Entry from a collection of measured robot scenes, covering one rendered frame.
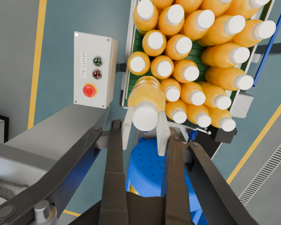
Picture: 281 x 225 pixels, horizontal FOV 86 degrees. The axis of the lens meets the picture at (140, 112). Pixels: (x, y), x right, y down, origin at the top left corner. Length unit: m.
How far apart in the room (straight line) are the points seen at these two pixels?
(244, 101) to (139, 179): 0.58
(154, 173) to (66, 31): 1.52
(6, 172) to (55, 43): 1.25
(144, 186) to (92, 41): 0.42
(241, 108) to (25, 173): 0.96
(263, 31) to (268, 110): 1.59
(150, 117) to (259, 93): 1.76
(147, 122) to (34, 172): 0.61
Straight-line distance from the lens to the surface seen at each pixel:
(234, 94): 0.66
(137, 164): 0.49
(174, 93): 0.44
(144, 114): 0.21
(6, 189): 0.86
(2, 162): 0.82
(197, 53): 0.66
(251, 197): 2.68
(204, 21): 0.45
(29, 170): 0.77
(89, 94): 0.46
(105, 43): 0.45
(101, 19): 1.62
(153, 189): 0.46
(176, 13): 0.44
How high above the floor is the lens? 1.53
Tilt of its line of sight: 70 degrees down
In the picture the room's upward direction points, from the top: 172 degrees counter-clockwise
